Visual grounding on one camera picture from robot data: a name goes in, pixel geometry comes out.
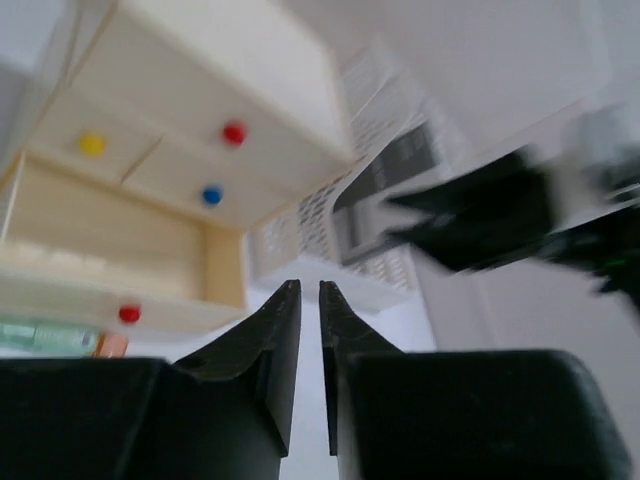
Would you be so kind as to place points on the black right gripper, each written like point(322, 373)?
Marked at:
point(582, 208)

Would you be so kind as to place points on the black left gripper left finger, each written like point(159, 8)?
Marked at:
point(221, 412)

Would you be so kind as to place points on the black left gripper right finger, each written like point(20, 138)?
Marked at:
point(504, 414)

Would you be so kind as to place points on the orange highlighter pen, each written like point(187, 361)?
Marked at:
point(111, 345)

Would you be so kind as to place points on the grey setup guide booklet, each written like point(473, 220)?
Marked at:
point(361, 216)

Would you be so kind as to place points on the green highlighter pen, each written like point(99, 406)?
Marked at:
point(49, 338)

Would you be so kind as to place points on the white perforated file organizer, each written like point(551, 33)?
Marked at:
point(384, 101)

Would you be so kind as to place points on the red bottom drawer knob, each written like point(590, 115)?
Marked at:
point(130, 313)

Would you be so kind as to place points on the red drawer knob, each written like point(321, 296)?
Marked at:
point(130, 313)
point(234, 133)

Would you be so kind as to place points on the blue middle drawer knob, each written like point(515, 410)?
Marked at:
point(212, 195)

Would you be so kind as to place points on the red top drawer knob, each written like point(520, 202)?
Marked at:
point(234, 133)

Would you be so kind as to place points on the cream wooden drawer cabinet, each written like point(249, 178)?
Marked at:
point(82, 236)

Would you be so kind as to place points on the yellow drawer knob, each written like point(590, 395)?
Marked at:
point(92, 144)

